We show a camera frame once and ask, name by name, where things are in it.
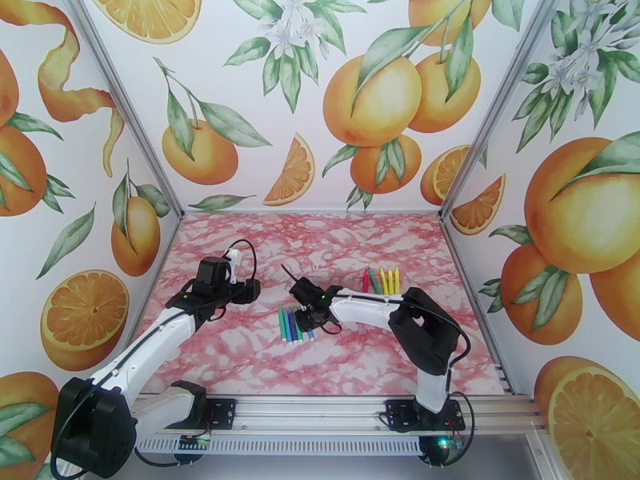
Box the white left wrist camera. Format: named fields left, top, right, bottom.
left=222, top=248, right=242, bottom=285

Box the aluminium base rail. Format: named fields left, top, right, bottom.
left=130, top=391, right=549, bottom=436

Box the aluminium back rail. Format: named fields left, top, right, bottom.
left=181, top=208, right=445, bottom=217

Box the perforated metal cable tray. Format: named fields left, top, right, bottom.
left=135, top=434, right=423, bottom=454

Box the black round mount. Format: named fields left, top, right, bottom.
left=418, top=434, right=454, bottom=467
left=174, top=446, right=205, bottom=467

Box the black base cable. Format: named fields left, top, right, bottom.
left=429, top=390, right=476, bottom=469
left=134, top=446, right=182, bottom=469

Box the aluminium frame post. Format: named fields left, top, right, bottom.
left=438, top=0, right=567, bottom=218
left=62, top=0, right=186, bottom=218

